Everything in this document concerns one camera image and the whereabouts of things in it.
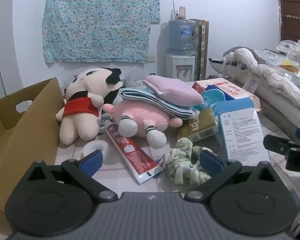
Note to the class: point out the white lace cloth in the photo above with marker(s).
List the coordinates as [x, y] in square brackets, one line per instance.
[272, 77]

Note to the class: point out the white tape roll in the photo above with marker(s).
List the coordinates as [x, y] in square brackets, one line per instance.
[105, 148]

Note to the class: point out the green floral scrunchie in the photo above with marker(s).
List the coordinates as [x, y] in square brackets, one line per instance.
[182, 165]

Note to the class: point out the brown cardboard box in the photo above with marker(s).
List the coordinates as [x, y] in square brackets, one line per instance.
[27, 135]

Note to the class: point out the brown wooden door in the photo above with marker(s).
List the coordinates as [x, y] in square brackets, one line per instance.
[295, 5]

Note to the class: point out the light blue towel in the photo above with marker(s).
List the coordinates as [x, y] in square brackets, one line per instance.
[145, 96]

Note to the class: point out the tall printed cardboard box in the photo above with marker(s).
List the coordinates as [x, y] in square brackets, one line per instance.
[202, 50]

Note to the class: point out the small white bottle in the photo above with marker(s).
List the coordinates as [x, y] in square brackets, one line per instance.
[182, 12]

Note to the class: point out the clear plastic bag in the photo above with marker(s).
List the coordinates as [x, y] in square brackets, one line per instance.
[290, 52]

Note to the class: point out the pink and white box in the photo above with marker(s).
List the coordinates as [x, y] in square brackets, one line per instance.
[230, 87]

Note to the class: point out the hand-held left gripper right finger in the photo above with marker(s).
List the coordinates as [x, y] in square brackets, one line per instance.
[211, 163]

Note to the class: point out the white wall socket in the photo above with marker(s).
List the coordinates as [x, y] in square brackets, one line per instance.
[151, 58]

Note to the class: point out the olive gold packet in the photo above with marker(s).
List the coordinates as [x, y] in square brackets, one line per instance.
[200, 126]

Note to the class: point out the white water dispenser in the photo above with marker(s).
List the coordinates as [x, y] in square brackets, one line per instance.
[180, 62]

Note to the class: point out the blue and white box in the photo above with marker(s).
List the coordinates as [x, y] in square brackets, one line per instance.
[242, 135]

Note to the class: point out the pink round plush toy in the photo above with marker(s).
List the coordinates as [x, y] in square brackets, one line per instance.
[140, 112]

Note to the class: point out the grey folded blanket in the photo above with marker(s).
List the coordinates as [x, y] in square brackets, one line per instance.
[277, 112]

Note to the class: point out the metal hook rail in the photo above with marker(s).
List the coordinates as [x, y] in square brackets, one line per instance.
[298, 18]

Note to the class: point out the pink sponge cloth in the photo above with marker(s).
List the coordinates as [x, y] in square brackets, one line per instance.
[172, 90]

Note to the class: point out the black-haired doll in red top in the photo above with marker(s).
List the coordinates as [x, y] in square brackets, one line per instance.
[77, 105]

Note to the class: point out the red toothpaste tube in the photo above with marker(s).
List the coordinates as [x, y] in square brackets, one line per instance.
[132, 152]

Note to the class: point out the blue floral wall cloth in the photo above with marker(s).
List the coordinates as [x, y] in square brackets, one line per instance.
[97, 22]

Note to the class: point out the blue water jug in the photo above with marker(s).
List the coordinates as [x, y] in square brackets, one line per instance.
[181, 35]

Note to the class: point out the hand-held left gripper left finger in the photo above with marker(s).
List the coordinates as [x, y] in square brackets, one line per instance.
[91, 163]

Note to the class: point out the blue and white tissue pack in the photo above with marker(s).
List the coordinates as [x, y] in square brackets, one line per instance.
[212, 98]

